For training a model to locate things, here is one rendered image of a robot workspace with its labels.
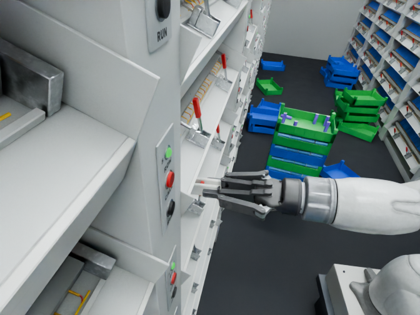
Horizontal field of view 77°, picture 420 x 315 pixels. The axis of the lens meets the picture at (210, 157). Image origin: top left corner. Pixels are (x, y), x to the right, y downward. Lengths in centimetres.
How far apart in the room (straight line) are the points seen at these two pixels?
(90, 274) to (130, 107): 21
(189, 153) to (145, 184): 27
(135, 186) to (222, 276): 120
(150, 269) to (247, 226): 129
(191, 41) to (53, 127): 13
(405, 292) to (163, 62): 91
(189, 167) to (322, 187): 26
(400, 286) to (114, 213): 87
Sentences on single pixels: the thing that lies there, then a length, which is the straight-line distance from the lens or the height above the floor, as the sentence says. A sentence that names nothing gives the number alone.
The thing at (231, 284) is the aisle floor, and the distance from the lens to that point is 138.
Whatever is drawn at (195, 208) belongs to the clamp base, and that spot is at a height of 75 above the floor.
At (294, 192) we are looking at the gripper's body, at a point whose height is 87.
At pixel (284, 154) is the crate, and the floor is 34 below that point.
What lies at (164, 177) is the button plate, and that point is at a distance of 26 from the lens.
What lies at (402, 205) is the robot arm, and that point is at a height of 90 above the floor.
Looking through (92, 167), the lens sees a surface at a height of 113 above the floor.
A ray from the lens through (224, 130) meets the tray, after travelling 93.
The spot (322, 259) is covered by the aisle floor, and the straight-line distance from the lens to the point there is 159.
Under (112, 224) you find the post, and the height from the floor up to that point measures 102.
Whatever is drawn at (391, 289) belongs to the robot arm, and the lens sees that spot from 103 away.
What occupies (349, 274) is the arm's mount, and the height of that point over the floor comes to 30.
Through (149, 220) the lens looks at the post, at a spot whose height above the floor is 103.
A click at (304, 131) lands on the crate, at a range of 147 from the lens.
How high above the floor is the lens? 123
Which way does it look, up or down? 38 degrees down
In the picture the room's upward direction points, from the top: 5 degrees clockwise
